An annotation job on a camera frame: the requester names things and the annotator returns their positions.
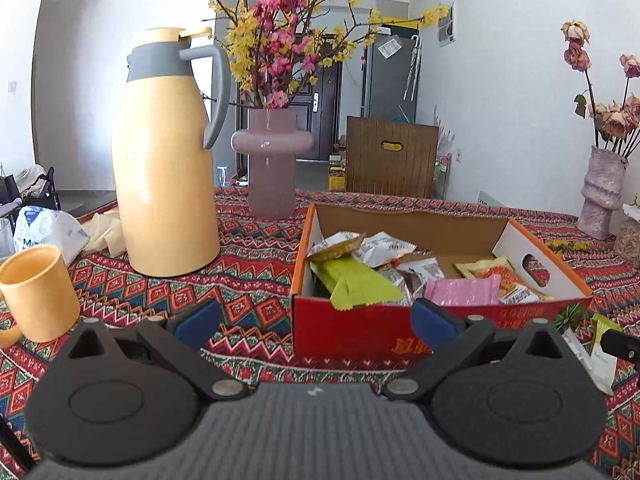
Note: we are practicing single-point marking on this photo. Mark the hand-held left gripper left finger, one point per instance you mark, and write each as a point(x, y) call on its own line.
point(197, 321)

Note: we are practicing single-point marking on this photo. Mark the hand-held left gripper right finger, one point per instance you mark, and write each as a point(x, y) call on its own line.
point(432, 322)

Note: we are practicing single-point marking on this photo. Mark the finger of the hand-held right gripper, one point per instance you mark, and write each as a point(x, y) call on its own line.
point(622, 345)

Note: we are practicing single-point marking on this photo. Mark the pale green snack packet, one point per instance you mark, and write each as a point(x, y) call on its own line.
point(592, 360)

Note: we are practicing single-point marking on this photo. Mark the pink snack packet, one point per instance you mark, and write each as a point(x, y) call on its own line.
point(460, 291)

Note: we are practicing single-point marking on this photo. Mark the white snack packet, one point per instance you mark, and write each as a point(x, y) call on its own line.
point(385, 250)
point(422, 272)
point(335, 246)

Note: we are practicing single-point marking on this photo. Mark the long yellow orange snack packet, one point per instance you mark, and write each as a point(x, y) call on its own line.
point(477, 266)

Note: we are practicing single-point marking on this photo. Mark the red cardboard box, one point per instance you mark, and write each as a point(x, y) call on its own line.
point(350, 330)

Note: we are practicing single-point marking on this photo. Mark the small orange green snack packet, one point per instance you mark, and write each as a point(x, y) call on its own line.
point(517, 290)

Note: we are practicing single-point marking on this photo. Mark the patterned red tablecloth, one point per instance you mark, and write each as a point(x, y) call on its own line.
point(245, 280)

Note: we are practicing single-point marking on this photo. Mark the glass jar with grains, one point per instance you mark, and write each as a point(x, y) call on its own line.
point(629, 242)

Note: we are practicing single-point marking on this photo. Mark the fallen yellow petals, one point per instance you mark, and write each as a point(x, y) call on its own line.
point(567, 246)

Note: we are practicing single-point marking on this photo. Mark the beige cloth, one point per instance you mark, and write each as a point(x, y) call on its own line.
point(107, 232)

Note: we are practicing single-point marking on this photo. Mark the small storage rack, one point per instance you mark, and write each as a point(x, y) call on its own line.
point(444, 175)

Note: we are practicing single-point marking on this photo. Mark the yellow thermos jug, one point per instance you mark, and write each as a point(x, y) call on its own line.
point(160, 175)

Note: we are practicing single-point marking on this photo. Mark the textured pink vase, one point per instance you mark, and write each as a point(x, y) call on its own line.
point(602, 195)

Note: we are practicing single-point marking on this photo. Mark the yellow mug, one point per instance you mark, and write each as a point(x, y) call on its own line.
point(37, 290)

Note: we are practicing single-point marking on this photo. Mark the wooden chair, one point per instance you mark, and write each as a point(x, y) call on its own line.
point(390, 165)

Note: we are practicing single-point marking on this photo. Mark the smooth pink vase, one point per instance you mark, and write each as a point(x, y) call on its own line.
point(270, 170)

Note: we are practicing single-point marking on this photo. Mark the white plastic bag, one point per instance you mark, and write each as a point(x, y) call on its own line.
point(47, 230)

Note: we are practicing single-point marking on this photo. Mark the dark brown door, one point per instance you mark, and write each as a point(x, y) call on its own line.
point(325, 125)

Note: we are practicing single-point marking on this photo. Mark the dried pink roses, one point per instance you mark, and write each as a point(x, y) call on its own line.
point(615, 120)

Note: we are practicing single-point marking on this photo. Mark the grey refrigerator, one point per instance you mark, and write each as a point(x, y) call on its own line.
point(390, 80)

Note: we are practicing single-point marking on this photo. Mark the white folded umbrella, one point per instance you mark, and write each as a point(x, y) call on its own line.
point(414, 65)

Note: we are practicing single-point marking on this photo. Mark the pink yellow flowering branches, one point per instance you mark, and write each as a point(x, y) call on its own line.
point(280, 35)

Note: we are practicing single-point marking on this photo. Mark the yellow box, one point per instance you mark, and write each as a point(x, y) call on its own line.
point(400, 21)

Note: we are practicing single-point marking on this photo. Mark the white wall panel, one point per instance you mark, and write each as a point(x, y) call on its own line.
point(446, 25)

